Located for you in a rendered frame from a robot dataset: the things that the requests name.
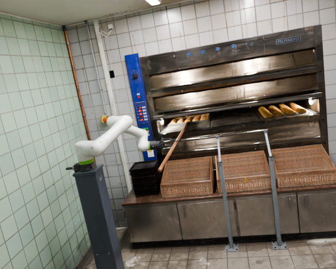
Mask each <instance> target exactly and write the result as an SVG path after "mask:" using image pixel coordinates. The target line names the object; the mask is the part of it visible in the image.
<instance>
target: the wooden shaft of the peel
mask: <svg viewBox="0 0 336 269"><path fill-rule="evenodd" d="M187 125H188V123H186V125H185V126H184V127H183V129H182V131H181V132H180V134H179V136H178V137H177V139H176V140H180V138H181V136H182V134H183V133H184V131H185V129H186V127H187ZM177 143H178V141H175V142H174V144H173V146H172V147H171V149H170V150H169V152H168V154H167V156H166V157H165V159H164V160H163V162H162V164H161V165H160V167H159V168H158V172H161V171H162V170H163V168H164V166H165V164H166V162H167V161H168V159H169V157H170V155H171V154H172V152H173V150H174V148H175V147H176V145H177Z"/></svg>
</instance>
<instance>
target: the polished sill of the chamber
mask: <svg viewBox="0 0 336 269"><path fill-rule="evenodd" d="M312 118H320V116H319V114H318V113H317V114H309V115H301V116H292V117H285V118H276V119H271V120H263V121H255V122H247V123H239V124H230V125H222V126H214V127H209V128H201V129H192V130H185V131H184V133H183V134H182V135H188V134H193V133H201V132H210V131H218V130H227V129H235V128H243V127H248V126H257V125H265V124H274V123H282V122H291V121H299V120H307V119H312ZM180 132H181V131H176V132H168V133H160V134H159V137H160V138H163V137H171V136H178V135H179V134H180Z"/></svg>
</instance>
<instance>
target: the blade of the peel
mask: <svg viewBox="0 0 336 269"><path fill-rule="evenodd" d="M209 119H210V116H209V118H208V120H199V121H191V122H189V124H192V123H199V122H208V121H209ZM183 124H186V122H183V123H175V124H168V126H175V125H183Z"/></svg>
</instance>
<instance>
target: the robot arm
mask: <svg viewBox="0 0 336 269"><path fill-rule="evenodd" d="M132 123H133V121H132V118H131V117H130V116H128V115H123V116H111V117H109V118H108V119H107V125H108V127H109V128H110V129H109V130H108V131H107V132H105V133H104V134H103V135H102V136H100V137H99V138H98V139H96V140H94V141H89V140H82V141H79V142H77V143H76V144H75V150H76V154H77V158H78V162H79V163H76V164H74V165H73V166H72V167H68V168H66V170H74V172H88V171H91V170H94V169H96V168H97V165H96V164H95V162H94V157H98V156H101V155H102V154H103V153H104V151H105V150H106V149H107V148H108V146H109V145H110V144H111V143H112V142H113V141H114V140H115V139H116V138H117V137H118V136H119V135H121V134H122V133H128V134H130V135H133V136H135V137H137V138H138V150H139V151H141V152H145V151H149V150H155V149H157V148H162V149H163V150H166V149H171V147H172V146H173V145H166V144H165V143H168V142H175V141H179V140H175V139H173V140H172V139H171V138H161V141H148V132H147V131H146V130H144V129H139V128H137V127H135V126H133V125H132ZM163 140H168V141H163ZM166 146H167V147H168V148H164V147H166Z"/></svg>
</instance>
